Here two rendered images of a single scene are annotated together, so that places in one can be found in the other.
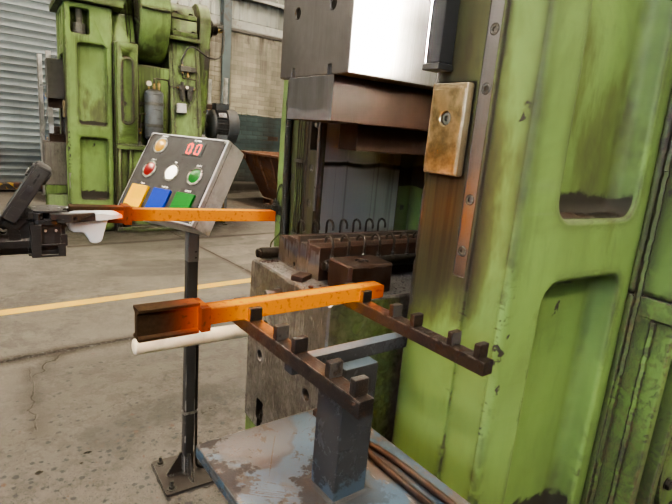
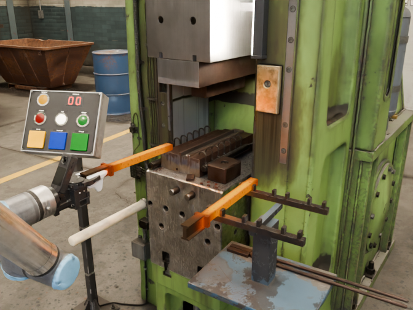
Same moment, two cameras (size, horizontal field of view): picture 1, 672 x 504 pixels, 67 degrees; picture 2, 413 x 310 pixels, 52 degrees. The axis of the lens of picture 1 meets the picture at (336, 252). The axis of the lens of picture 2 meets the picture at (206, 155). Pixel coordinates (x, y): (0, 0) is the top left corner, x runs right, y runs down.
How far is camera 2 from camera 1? 0.72 m
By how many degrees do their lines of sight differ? 21
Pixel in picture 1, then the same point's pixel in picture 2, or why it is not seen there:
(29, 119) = not seen: outside the picture
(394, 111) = (224, 72)
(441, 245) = (270, 148)
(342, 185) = (182, 110)
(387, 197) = (204, 110)
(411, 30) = (233, 29)
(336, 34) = (198, 39)
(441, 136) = (265, 93)
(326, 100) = (193, 75)
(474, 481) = (302, 260)
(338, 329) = not seen: hidden behind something
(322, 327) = not seen: hidden behind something
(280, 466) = (233, 278)
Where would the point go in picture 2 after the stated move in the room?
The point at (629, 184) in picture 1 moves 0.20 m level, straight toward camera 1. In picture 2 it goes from (346, 97) to (354, 108)
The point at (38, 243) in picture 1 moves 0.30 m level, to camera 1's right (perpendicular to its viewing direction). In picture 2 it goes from (78, 200) to (176, 186)
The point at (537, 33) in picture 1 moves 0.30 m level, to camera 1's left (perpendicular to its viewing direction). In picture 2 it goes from (314, 45) to (232, 49)
